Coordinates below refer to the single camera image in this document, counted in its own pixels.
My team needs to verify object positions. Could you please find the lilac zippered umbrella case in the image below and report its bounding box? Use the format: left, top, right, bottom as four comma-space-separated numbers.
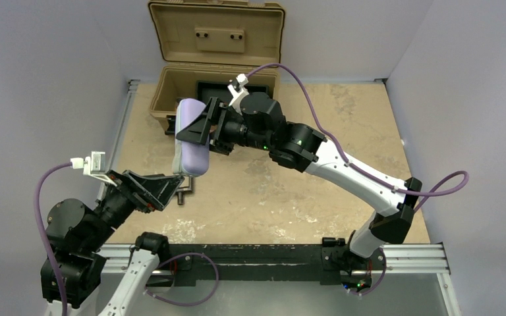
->
172, 98, 210, 177

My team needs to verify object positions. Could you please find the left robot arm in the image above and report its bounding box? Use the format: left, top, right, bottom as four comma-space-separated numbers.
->
40, 170, 184, 315

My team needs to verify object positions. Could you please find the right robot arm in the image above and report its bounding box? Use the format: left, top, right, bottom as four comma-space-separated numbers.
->
173, 92, 422, 258

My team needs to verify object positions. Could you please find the black tray in toolbox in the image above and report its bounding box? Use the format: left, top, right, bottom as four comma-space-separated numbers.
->
196, 80, 273, 103

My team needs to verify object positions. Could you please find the tan plastic toolbox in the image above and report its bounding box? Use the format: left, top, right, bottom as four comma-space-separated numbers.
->
148, 1, 286, 135

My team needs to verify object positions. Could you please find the black base bar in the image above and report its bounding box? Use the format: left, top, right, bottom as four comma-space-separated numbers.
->
146, 238, 385, 290

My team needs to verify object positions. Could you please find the black metal crank handle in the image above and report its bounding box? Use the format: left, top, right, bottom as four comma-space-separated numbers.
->
176, 176, 195, 206

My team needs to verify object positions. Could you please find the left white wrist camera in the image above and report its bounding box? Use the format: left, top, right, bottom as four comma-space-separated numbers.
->
70, 151, 117, 186

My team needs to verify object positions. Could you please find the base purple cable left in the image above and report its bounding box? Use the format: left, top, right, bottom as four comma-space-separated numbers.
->
144, 252, 220, 307

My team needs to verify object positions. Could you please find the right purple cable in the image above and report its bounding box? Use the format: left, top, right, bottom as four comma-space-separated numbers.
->
246, 63, 470, 214

